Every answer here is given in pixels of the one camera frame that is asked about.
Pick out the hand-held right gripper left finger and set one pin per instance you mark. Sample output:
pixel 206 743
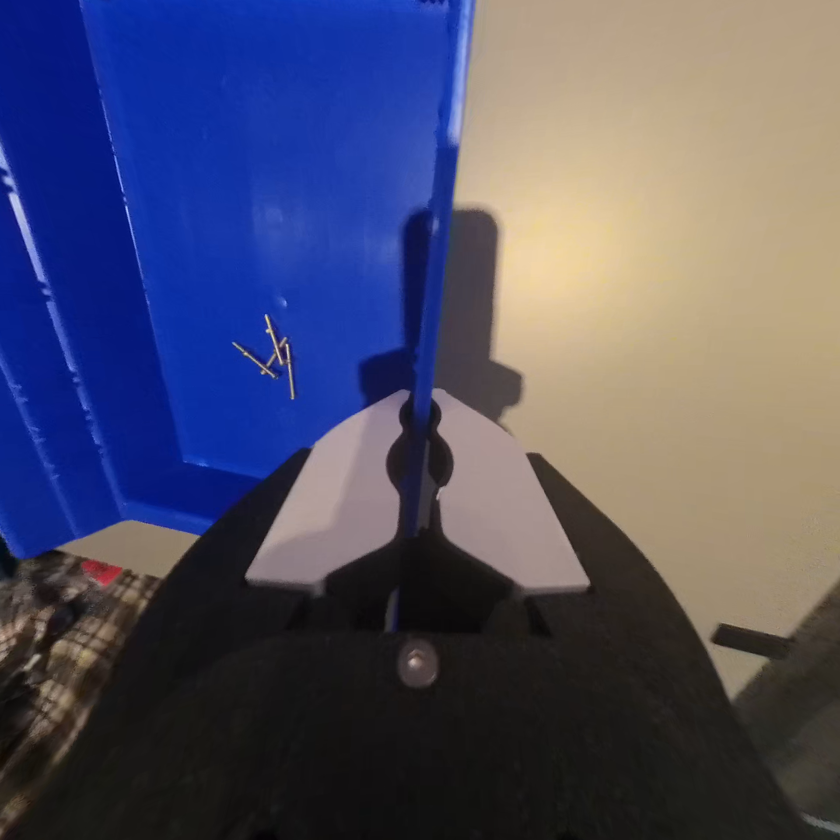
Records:
pixel 328 512

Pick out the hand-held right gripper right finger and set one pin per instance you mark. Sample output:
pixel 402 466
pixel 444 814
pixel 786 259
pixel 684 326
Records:
pixel 505 518

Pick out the small metal bolt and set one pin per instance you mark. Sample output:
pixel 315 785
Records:
pixel 273 338
pixel 272 360
pixel 254 360
pixel 290 372

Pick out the blue plastic bin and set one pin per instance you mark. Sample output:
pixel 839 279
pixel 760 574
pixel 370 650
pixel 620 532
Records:
pixel 262 164

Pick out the red packet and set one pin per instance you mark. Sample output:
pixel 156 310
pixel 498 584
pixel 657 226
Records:
pixel 102 572

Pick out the black flat bar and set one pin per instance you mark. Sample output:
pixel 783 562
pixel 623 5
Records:
pixel 751 641

